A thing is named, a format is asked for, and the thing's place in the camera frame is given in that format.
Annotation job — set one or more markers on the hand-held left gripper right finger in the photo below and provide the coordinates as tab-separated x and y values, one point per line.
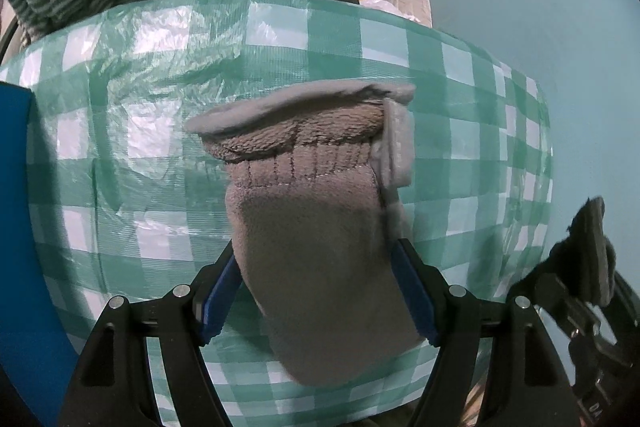
417	302

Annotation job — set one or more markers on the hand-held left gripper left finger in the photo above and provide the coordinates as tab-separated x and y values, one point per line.
220	302

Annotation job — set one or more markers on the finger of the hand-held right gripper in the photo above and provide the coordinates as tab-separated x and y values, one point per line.
545	277
627	292

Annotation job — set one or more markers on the dark grey sock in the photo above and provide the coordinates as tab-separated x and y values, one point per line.
592	252

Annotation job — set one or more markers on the taupe sock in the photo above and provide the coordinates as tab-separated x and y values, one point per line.
320	257

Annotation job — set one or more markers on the cardboard box with blue tape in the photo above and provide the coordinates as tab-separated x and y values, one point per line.
30	232

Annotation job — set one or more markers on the green checked plastic tablecloth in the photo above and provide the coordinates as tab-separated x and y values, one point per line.
125	157

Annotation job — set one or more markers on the thin white plastic bag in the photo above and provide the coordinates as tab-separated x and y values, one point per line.
390	9

